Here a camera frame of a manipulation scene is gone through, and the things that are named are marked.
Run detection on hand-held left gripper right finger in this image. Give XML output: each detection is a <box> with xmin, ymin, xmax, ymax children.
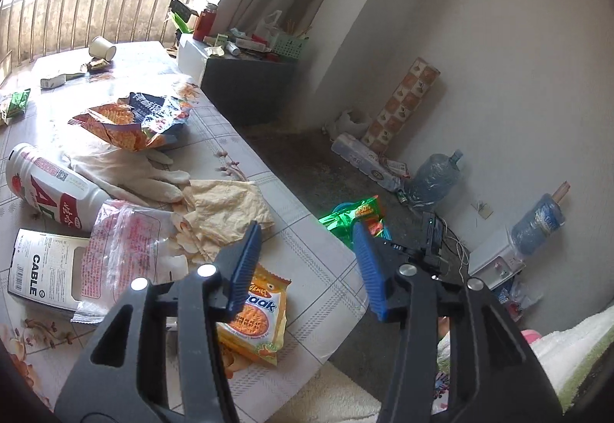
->
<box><xmin>352</xmin><ymin>221</ymin><xmax>562</xmax><ymax>423</ymax></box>

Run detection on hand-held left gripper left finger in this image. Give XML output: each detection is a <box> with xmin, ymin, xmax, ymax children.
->
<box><xmin>54</xmin><ymin>220</ymin><xmax>264</xmax><ymax>423</ymax></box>

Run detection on orange biscuit packet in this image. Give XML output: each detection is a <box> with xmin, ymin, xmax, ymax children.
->
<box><xmin>216</xmin><ymin>262</ymin><xmax>292</xmax><ymax>367</ymax></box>

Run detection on green snack bag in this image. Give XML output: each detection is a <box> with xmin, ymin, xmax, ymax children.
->
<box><xmin>319</xmin><ymin>195</ymin><xmax>387</xmax><ymax>244</ymax></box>

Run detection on white rubber glove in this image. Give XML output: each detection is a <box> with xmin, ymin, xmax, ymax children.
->
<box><xmin>62</xmin><ymin>145</ymin><xmax>191</xmax><ymax>205</ymax></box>

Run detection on white cable box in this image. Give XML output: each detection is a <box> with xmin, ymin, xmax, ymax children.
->
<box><xmin>7</xmin><ymin>228</ymin><xmax>97</xmax><ymax>311</ymax></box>

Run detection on white yogurt drink bottle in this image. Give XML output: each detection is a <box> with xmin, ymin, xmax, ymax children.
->
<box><xmin>6</xmin><ymin>143</ymin><xmax>112</xmax><ymax>231</ymax></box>

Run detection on crumpled beige paper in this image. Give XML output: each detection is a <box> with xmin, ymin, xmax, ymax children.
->
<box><xmin>173</xmin><ymin>179</ymin><xmax>274</xmax><ymax>263</ymax></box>

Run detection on clear blue water jug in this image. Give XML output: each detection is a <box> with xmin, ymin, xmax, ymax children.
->
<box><xmin>408</xmin><ymin>149</ymin><xmax>465</xmax><ymax>208</ymax></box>

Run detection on white appliance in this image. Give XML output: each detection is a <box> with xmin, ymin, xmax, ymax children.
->
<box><xmin>467</xmin><ymin>227</ymin><xmax>526</xmax><ymax>280</ymax></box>

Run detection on red white leaflet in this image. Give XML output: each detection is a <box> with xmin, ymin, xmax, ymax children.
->
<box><xmin>379</xmin><ymin>157</ymin><xmax>412</xmax><ymax>179</ymax></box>

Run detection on toilet paper pack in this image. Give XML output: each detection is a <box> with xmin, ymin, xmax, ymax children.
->
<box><xmin>331</xmin><ymin>134</ymin><xmax>404</xmax><ymax>192</ymax></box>

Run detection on blue red floor packets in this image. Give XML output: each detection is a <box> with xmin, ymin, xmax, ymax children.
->
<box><xmin>496</xmin><ymin>276</ymin><xmax>545</xmax><ymax>323</ymax></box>

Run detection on clear red printed bag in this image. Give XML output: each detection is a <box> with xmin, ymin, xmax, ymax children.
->
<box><xmin>72</xmin><ymin>200</ymin><xmax>190</xmax><ymax>323</ymax></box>

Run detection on cream fluffy cloth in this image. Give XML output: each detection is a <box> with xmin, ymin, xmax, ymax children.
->
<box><xmin>288</xmin><ymin>353</ymin><xmax>385</xmax><ymax>423</ymax></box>

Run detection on patterned tile stack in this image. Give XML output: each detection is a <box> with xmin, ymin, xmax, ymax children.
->
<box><xmin>361</xmin><ymin>57</ymin><xmax>441</xmax><ymax>154</ymax></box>

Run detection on white plastic bag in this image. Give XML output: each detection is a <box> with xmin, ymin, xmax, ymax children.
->
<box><xmin>324</xmin><ymin>109</ymin><xmax>372</xmax><ymax>138</ymax></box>
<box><xmin>253</xmin><ymin>10</ymin><xmax>284</xmax><ymax>37</ymax></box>

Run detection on orange blue chips bag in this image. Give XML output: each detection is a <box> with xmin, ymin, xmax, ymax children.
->
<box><xmin>72</xmin><ymin>92</ymin><xmax>193</xmax><ymax>151</ymax></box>

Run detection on grey cabinet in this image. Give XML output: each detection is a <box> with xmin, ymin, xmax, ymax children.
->
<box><xmin>200</xmin><ymin>51</ymin><xmax>298</xmax><ymax>126</ymax></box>

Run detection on white green fluffy cloth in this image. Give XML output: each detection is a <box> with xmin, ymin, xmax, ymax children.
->
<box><xmin>530</xmin><ymin>310</ymin><xmax>614</xmax><ymax>423</ymax></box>

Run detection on white cabinet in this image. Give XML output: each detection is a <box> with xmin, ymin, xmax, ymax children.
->
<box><xmin>177</xmin><ymin>33</ymin><xmax>216</xmax><ymax>83</ymax></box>

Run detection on green plastic basket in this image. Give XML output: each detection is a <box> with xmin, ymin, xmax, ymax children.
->
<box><xmin>273</xmin><ymin>32</ymin><xmax>309</xmax><ymax>60</ymax></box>

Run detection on red thermos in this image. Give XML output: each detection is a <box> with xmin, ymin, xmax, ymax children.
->
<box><xmin>193</xmin><ymin>1</ymin><xmax>219</xmax><ymax>41</ymax></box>

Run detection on paper cup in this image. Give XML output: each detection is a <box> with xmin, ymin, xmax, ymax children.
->
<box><xmin>89</xmin><ymin>36</ymin><xmax>117</xmax><ymax>60</ymax></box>

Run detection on black green box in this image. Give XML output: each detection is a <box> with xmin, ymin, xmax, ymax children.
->
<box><xmin>169</xmin><ymin>0</ymin><xmax>200</xmax><ymax>21</ymax></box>

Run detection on small green packet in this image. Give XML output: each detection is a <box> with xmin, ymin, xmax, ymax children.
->
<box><xmin>0</xmin><ymin>88</ymin><xmax>32</xmax><ymax>125</ymax></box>

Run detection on metal window railing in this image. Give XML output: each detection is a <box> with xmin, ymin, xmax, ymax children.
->
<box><xmin>0</xmin><ymin>0</ymin><xmax>226</xmax><ymax>64</ymax></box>

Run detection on white cable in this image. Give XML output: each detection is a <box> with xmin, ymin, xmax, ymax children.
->
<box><xmin>444</xmin><ymin>221</ymin><xmax>473</xmax><ymax>280</ymax></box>

